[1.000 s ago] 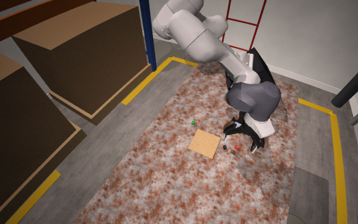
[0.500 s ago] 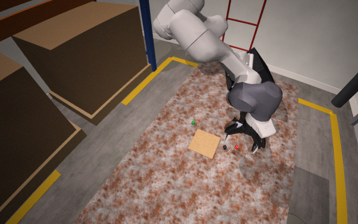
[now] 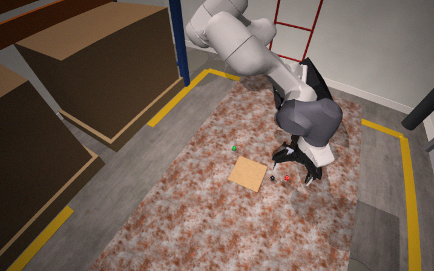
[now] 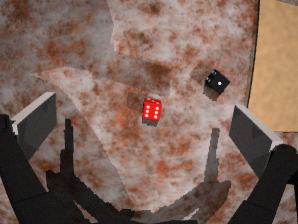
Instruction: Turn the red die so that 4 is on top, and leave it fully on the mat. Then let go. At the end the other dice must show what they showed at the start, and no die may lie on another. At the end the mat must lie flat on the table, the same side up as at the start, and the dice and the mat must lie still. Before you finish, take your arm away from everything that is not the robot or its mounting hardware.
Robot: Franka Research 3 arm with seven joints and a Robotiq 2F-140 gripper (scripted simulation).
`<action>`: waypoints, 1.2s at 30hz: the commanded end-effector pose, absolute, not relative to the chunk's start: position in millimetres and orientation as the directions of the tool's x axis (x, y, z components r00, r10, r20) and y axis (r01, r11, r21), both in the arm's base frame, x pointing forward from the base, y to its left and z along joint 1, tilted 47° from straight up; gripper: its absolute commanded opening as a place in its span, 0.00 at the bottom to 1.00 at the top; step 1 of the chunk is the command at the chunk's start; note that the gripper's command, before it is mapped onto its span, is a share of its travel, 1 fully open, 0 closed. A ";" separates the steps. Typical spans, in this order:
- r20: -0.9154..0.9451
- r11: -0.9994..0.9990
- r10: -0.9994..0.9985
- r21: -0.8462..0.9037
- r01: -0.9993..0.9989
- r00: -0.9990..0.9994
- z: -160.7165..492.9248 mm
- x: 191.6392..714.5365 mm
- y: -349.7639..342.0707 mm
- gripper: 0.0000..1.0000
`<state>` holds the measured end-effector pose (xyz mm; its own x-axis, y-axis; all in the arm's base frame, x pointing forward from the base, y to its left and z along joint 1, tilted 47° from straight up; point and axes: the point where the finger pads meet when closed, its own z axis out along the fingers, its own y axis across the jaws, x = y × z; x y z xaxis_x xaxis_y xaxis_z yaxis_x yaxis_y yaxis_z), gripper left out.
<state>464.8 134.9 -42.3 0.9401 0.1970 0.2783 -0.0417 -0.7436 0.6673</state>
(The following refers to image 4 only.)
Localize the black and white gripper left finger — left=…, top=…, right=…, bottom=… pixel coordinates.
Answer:
left=0, top=92, right=75, bottom=224

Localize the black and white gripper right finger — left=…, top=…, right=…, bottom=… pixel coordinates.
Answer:
left=227, top=105, right=298, bottom=224

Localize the red die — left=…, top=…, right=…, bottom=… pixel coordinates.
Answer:
left=142, top=98, right=162, bottom=121

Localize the tan square mat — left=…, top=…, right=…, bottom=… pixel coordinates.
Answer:
left=247, top=0, right=298, bottom=132

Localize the black die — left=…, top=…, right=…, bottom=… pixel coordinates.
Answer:
left=205, top=69, right=230, bottom=94

